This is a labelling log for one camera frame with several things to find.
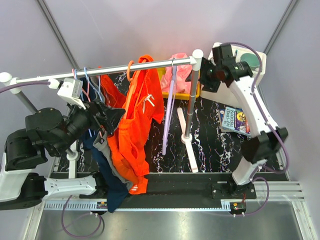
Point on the teal ceramic cup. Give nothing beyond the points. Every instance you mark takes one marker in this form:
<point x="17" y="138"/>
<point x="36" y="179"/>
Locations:
<point x="251" y="59"/>

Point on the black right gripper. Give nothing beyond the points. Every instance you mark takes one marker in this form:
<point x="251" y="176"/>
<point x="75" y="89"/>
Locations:
<point x="210" y="86"/>

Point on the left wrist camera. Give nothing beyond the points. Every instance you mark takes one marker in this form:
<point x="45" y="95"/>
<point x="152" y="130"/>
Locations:
<point x="70" y="90"/>

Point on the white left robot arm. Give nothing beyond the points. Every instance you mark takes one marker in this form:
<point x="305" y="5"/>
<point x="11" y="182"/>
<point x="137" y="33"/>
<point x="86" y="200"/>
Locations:
<point x="49" y="132"/>

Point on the yellow plastic crate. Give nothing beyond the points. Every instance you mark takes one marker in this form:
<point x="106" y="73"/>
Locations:
<point x="161" y="72"/>

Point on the pink patterned shorts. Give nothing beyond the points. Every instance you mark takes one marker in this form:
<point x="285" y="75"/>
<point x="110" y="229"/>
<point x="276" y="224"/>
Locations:
<point x="182" y="73"/>

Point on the orange clothes hanger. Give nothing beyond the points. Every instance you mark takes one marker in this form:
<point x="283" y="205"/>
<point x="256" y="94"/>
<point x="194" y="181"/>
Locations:
<point x="128" y="71"/>

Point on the grey garment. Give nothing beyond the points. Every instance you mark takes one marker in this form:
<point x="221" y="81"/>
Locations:
<point x="101" y="144"/>

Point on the lilac wire clothes hanger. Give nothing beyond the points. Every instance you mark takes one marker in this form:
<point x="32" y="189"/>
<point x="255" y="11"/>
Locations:
<point x="169" y="108"/>

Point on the white storage box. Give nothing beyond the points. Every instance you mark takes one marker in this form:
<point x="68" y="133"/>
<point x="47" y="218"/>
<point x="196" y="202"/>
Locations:
<point x="235" y="71"/>

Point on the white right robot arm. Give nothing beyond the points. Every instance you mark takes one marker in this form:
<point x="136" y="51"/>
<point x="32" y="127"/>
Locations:
<point x="266" y="136"/>

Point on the silver clothes rack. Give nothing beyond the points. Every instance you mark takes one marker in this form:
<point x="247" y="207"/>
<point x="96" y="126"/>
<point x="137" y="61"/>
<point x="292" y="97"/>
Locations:
<point x="117" y="74"/>

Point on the treehouse children's book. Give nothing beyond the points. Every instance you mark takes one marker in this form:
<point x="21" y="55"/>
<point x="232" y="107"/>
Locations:
<point x="233" y="120"/>

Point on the navy blue garment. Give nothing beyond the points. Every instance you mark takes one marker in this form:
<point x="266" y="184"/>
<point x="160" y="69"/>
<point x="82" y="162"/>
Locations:
<point x="115" y="191"/>

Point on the orange garment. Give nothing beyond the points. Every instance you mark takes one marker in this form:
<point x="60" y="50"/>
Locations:
<point x="143" y="104"/>

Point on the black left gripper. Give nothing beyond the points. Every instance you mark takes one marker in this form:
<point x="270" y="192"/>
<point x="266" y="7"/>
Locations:
<point x="111" y="117"/>

